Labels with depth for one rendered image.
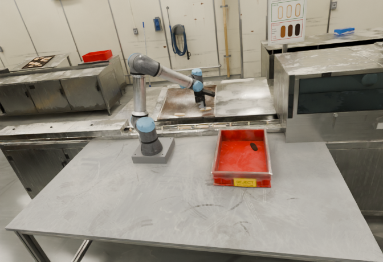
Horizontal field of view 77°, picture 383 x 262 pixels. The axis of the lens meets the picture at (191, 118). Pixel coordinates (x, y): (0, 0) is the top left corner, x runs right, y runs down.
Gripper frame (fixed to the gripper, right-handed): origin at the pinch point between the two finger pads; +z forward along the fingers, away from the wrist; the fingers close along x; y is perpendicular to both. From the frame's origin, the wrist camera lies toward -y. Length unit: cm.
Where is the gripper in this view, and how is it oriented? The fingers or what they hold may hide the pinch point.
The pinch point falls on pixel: (205, 107)
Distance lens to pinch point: 200.9
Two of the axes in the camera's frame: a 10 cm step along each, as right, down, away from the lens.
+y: -9.8, 1.6, 0.7
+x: 0.4, 6.1, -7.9
